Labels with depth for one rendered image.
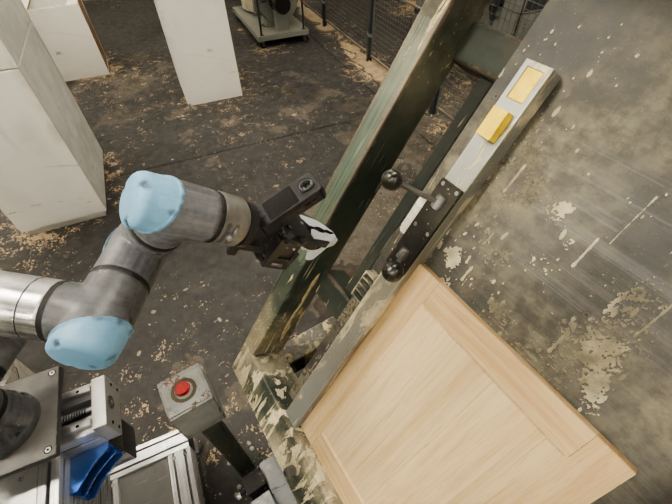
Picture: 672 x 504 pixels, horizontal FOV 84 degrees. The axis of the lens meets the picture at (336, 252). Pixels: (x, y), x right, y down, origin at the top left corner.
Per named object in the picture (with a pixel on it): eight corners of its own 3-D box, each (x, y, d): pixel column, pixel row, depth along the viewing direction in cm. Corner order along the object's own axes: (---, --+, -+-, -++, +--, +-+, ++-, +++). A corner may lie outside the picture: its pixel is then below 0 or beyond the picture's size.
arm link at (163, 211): (113, 190, 49) (142, 152, 44) (192, 209, 57) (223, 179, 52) (115, 243, 46) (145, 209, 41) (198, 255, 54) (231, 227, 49)
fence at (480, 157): (296, 407, 103) (285, 411, 100) (535, 67, 62) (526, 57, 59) (305, 423, 100) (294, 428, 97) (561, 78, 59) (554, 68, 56)
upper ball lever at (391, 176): (434, 208, 71) (374, 180, 66) (446, 191, 69) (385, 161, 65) (441, 218, 68) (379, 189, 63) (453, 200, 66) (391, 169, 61)
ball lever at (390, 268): (391, 253, 75) (375, 277, 63) (401, 238, 74) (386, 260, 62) (407, 264, 75) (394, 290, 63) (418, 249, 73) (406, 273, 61)
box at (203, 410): (176, 406, 116) (155, 383, 102) (213, 385, 120) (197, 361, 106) (188, 441, 109) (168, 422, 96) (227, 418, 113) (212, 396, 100)
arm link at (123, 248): (75, 285, 51) (106, 250, 45) (112, 227, 58) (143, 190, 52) (132, 309, 55) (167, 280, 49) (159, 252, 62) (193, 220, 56)
